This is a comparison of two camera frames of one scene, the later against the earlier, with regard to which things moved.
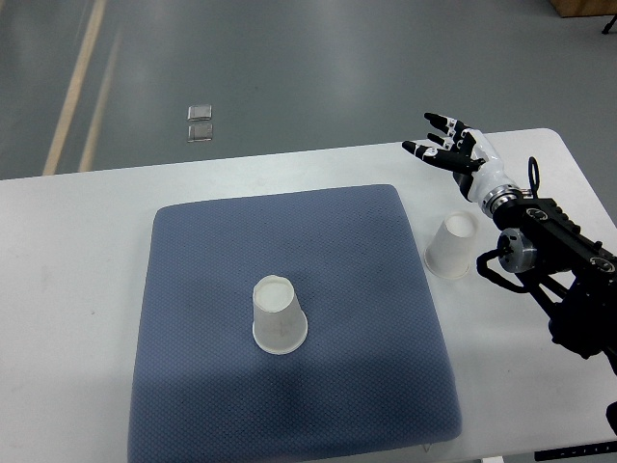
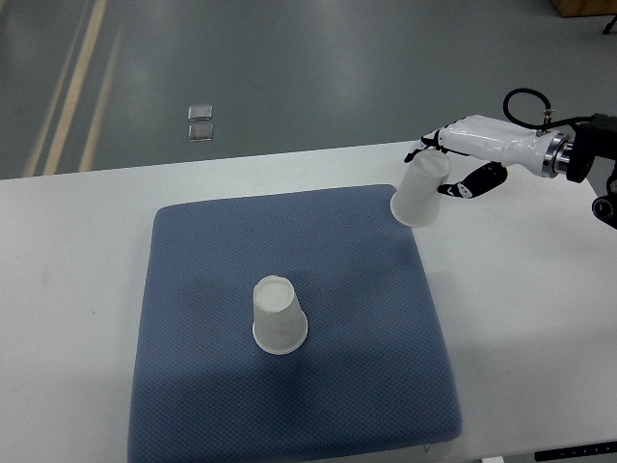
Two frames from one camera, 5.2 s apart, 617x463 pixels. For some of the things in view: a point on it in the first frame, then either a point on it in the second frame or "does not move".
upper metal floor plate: (200, 112) does not move
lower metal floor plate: (200, 133) does not move
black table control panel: (576, 450) does not move
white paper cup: (449, 252) -> (415, 202)
